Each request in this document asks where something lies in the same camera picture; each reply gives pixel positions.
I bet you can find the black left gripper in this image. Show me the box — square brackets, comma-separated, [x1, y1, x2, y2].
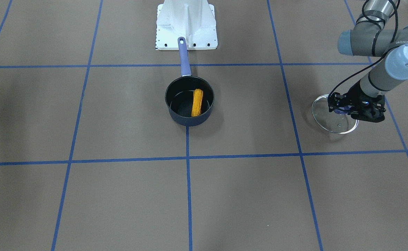
[328, 81, 386, 123]

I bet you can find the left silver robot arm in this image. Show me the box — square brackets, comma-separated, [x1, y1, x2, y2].
[328, 0, 408, 123]

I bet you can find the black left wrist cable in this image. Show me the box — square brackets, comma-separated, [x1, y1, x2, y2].
[328, 0, 401, 101]

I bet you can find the glass lid with blue knob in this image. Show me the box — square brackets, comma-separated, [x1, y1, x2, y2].
[311, 95, 359, 135]

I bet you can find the blue saucepan with handle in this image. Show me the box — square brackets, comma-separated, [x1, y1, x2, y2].
[164, 37, 215, 127]

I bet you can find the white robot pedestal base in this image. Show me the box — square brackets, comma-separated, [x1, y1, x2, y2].
[155, 0, 218, 51]

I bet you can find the yellow corn cob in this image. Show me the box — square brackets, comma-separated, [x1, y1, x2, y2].
[191, 89, 203, 117]

